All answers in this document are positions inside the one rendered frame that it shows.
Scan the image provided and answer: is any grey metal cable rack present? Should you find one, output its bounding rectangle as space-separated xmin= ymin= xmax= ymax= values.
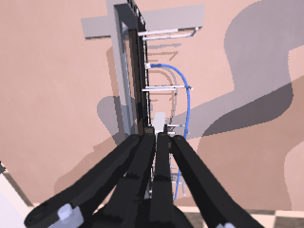
xmin=81 ymin=0 xmax=205 ymax=138

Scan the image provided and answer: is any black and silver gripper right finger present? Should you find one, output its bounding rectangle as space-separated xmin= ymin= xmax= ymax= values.
xmin=148 ymin=112 xmax=266 ymax=228

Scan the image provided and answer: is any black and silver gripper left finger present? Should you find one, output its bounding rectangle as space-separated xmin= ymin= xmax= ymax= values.
xmin=24 ymin=112 xmax=161 ymax=228

